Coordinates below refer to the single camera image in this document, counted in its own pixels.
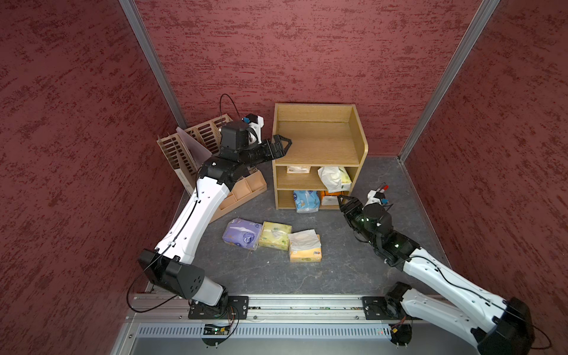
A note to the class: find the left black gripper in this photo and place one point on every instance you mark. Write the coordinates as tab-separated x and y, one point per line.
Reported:
280	152

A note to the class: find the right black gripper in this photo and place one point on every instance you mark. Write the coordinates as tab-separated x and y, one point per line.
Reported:
350	206

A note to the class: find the white yellow tissue pack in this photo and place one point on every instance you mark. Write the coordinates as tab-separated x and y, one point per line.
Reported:
335	179

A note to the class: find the small beige tissue box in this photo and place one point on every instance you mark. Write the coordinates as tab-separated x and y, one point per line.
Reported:
298	169

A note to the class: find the orange white tissue box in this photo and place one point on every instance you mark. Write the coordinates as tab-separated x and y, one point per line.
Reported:
305	247

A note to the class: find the yellow green tissue pack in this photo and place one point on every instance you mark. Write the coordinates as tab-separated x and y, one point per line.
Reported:
275	236

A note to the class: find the purple tissue pack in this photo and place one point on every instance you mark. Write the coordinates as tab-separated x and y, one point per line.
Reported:
243	233

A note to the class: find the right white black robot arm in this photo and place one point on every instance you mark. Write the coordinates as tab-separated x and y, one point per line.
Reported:
491	324

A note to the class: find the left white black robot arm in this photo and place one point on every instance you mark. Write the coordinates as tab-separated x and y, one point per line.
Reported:
170	264

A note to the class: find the blue tissue pack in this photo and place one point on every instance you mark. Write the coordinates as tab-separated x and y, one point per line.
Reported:
306	201

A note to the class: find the wooden three-tier shelf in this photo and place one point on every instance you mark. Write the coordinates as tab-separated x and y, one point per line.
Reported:
322	135

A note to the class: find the red tipped marker pen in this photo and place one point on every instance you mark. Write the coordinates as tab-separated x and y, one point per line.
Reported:
383	188

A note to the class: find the lavender paper folder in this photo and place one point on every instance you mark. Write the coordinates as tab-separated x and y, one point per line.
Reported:
196	150

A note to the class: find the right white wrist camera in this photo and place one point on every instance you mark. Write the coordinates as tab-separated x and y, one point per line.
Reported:
375	197

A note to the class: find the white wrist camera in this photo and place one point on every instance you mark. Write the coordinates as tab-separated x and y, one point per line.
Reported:
375	197
255	124

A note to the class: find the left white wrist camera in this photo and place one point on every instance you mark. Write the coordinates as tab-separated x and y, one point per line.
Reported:
255	124

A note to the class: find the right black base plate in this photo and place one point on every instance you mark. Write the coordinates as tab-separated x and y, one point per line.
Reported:
377	307

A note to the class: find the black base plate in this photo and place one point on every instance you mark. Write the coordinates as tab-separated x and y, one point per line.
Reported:
377	307
229	308

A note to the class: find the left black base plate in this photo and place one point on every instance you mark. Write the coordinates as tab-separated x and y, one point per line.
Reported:
229	308

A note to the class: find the left corner aluminium post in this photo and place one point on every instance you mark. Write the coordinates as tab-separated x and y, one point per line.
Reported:
136	23

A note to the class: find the corner aluminium post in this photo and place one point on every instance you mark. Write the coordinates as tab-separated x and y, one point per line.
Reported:
478	23
136	23

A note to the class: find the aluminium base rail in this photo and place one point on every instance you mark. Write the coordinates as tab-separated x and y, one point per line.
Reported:
313	308

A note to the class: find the right corner aluminium post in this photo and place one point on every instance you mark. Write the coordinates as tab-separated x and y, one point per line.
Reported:
478	23

